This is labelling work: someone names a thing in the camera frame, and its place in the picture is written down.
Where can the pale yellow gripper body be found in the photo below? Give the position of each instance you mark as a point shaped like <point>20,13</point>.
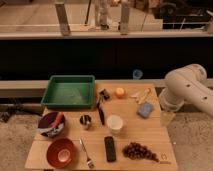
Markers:
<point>166,118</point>

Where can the blue sponge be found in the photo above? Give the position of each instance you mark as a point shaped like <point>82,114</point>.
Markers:
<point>145,110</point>

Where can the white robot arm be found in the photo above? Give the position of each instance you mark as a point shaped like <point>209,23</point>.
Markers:
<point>185,85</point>

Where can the bunch of dark grapes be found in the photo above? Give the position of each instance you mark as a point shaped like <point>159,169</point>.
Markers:
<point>136,151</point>

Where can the orange fruit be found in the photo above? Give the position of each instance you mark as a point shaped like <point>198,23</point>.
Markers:
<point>120,92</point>

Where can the white plastic cup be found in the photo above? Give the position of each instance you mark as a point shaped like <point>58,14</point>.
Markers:
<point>115,124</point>

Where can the blue cup on ledge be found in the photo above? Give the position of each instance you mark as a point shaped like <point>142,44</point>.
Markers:
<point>137,74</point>

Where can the black remote control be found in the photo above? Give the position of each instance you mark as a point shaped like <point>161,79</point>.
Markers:
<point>110,149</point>

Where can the small black clip object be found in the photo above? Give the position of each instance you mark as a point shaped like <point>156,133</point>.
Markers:
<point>104,94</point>

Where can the small metal cup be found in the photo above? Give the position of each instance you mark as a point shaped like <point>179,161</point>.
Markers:
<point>85,121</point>

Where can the metal fork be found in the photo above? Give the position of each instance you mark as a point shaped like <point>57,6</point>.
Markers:
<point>89,161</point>

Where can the green plastic tray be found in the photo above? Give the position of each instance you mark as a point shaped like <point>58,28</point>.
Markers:
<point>69,92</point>

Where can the red bowl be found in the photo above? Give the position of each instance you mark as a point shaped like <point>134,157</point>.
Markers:
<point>61,153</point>

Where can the dark patterned bowl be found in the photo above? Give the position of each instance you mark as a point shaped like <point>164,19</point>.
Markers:
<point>51,124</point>

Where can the black handled tool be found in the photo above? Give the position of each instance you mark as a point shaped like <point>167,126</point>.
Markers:
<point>100,110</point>

